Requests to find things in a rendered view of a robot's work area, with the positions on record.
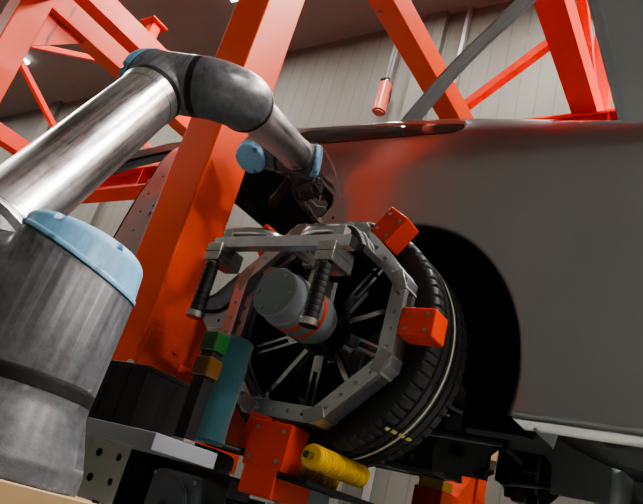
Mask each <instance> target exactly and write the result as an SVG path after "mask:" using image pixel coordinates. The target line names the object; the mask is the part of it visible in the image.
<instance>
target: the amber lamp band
mask: <svg viewBox="0 0 643 504"><path fill-rule="evenodd" d="M222 365H223V363H222V362H221V361H219V360H217V359H215V358H214V357H212V356H205V355H197V356H196V359H195V362H194V365H193V368H192V371H191V374H192V375H196V376H203V377H206V378H208V379H210V380H212V381H214V382H216V381H217V380H218V378H219V375H220V371H221V368H222Z"/></svg>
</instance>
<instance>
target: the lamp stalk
mask: <svg viewBox="0 0 643 504"><path fill-rule="evenodd" d="M201 355H205V356H212V357H214V358H215V359H217V360H219V361H221V358H222V356H221V355H219V354H217V353H215V352H213V351H207V350H202V352H201ZM213 383H214V381H212V380H210V379H208V378H206V377H203V376H196V375H193V378H192V381H191V384H190V387H189V390H188V393H187V396H186V399H185V402H184V405H183V408H182V411H181V414H180V417H179V420H178V423H177V426H176V429H175V432H174V435H173V436H171V438H174V439H177V440H180V441H183V442H186V443H188V444H191V445H195V443H196V442H194V441H195V438H196V435H197V432H198V429H199V426H200V423H201V420H202V417H203V414H204V410H205V407H206V404H207V401H208V398H209V395H210V392H211V389H212V386H213Z"/></svg>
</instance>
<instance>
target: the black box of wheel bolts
mask: <svg viewBox="0 0 643 504"><path fill-rule="evenodd" d="M189 387H190V384H188V383H186V382H184V381H182V380H180V379H178V378H177V377H176V376H175V375H171V374H167V373H165V372H163V371H161V370H158V369H156V368H154V367H152V366H150V365H144V364H142V363H140V364H137V363H134V361H133V360H132V359H128V360H127V362H124V361H118V360H112V359H111V362H110V364H109V366H108V369H107V371H106V374H105V376H104V379H103V381H102V383H101V386H100V388H99V391H98V393H97V395H96V398H95V400H94V403H93V405H92V407H91V410H90V412H89V415H88V417H91V418H95V419H100V420H104V421H108V422H113V423H117V424H122V425H126V426H130V427H135V428H139V429H144V430H148V431H152V432H157V433H160V434H162V435H165V436H168V437H171V436H173V435H174V432H175V429H176V426H177V423H178V420H179V417H180V414H181V411H182V408H183V405H184V402H185V399H186V396H187V393H188V390H189Z"/></svg>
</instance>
